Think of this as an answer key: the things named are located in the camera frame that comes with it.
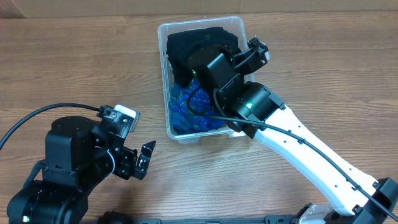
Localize black taped garment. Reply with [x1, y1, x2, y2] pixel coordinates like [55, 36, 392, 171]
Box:
[169, 58, 195, 86]

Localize small black garment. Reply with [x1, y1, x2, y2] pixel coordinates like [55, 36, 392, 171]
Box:
[166, 27, 241, 63]

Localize shiny blue sequin garment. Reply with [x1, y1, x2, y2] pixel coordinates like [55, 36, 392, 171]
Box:
[183, 80, 224, 134]

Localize blue denim jeans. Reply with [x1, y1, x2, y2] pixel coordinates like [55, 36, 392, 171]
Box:
[169, 83, 194, 135]

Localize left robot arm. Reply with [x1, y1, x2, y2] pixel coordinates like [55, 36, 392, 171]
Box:
[6, 105, 155, 223]

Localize clear plastic storage bin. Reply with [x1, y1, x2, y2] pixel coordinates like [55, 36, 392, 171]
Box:
[158, 16, 254, 144]

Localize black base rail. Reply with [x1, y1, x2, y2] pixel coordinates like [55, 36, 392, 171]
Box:
[95, 211, 298, 224]

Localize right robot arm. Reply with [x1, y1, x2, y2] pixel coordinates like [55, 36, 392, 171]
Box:
[187, 38, 397, 223]

